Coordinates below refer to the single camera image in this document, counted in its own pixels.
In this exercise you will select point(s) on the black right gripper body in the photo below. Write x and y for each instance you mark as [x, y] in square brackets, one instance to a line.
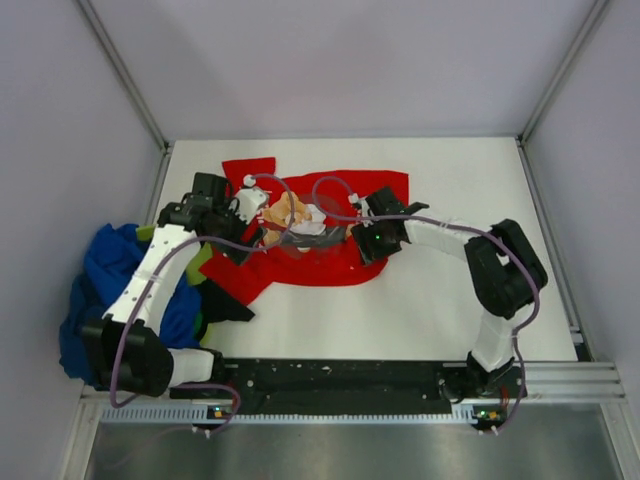
[376, 241]

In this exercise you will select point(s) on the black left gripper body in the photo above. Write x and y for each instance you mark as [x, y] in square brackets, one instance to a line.
[228, 223]

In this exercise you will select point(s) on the red printed t shirt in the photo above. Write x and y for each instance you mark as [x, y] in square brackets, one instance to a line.
[319, 251]

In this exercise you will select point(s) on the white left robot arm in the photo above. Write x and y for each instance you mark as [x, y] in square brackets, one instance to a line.
[124, 346]

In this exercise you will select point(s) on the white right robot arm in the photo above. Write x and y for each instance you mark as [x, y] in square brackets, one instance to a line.
[506, 274]

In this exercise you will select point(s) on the green plastic basket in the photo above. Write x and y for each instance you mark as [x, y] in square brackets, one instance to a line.
[194, 279]

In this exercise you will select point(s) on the black t shirt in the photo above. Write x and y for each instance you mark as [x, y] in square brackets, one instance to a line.
[217, 305]

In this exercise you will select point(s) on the blue t shirt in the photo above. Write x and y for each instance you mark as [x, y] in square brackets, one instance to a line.
[131, 281]

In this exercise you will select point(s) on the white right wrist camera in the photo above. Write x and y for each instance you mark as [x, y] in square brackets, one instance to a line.
[360, 206]

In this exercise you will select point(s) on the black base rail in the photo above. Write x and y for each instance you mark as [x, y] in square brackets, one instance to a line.
[362, 387]

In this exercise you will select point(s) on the aluminium frame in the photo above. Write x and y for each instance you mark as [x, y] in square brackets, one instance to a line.
[460, 96]

